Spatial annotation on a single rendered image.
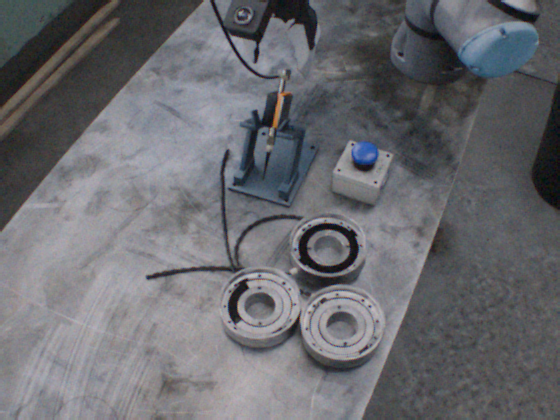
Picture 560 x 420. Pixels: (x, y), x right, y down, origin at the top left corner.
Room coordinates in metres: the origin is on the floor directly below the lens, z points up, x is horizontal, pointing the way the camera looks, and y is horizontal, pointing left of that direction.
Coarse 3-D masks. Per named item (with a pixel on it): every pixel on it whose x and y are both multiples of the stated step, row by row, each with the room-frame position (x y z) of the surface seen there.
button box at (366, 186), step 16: (352, 144) 0.63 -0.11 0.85; (352, 160) 0.60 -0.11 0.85; (384, 160) 0.60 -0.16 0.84; (336, 176) 0.58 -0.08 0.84; (352, 176) 0.57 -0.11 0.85; (368, 176) 0.57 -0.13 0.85; (384, 176) 0.57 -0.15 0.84; (336, 192) 0.58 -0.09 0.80; (352, 192) 0.57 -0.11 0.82; (368, 192) 0.55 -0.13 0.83
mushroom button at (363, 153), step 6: (360, 144) 0.61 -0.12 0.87; (366, 144) 0.61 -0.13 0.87; (372, 144) 0.61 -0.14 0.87; (354, 150) 0.60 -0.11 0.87; (360, 150) 0.59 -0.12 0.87; (366, 150) 0.59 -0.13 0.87; (372, 150) 0.59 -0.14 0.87; (378, 150) 0.60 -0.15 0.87; (354, 156) 0.59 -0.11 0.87; (360, 156) 0.58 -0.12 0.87; (366, 156) 0.58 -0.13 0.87; (372, 156) 0.58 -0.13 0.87; (360, 162) 0.58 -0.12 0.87; (366, 162) 0.58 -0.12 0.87; (372, 162) 0.58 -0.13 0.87
